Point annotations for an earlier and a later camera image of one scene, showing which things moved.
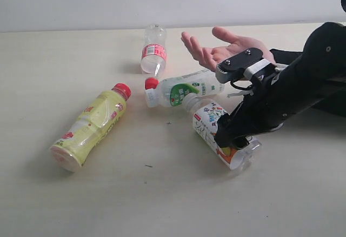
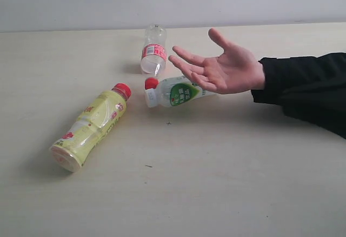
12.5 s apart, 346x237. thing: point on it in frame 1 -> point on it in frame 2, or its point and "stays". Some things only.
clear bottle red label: [154, 56] stays
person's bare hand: [210, 58] -> [234, 71]
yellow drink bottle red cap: [70, 152] stays
